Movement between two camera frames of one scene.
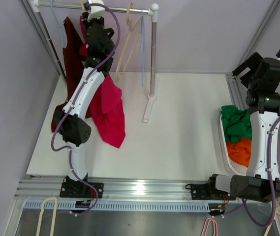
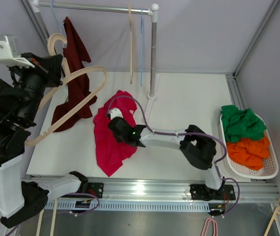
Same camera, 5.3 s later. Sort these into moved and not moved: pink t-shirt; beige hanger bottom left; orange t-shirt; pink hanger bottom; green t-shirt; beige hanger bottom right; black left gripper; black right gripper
Moved: black right gripper; black left gripper; pink t-shirt
Not moved: beige hanger bottom left; orange t-shirt; pink hanger bottom; green t-shirt; beige hanger bottom right
